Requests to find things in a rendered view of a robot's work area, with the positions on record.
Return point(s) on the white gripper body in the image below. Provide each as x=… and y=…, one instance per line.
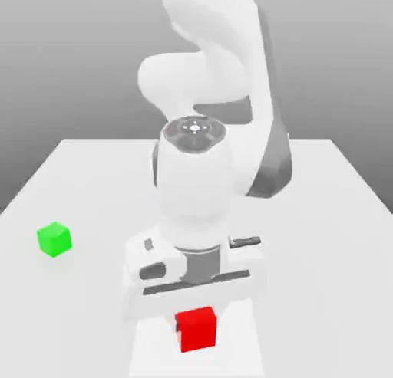
x=196, y=296

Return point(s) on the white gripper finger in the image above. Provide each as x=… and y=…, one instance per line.
x=175, y=325

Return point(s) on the small red cube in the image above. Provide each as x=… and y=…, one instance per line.
x=198, y=330

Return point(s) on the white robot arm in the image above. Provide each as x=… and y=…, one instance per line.
x=196, y=175

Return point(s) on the small green cube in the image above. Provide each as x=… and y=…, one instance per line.
x=54, y=239

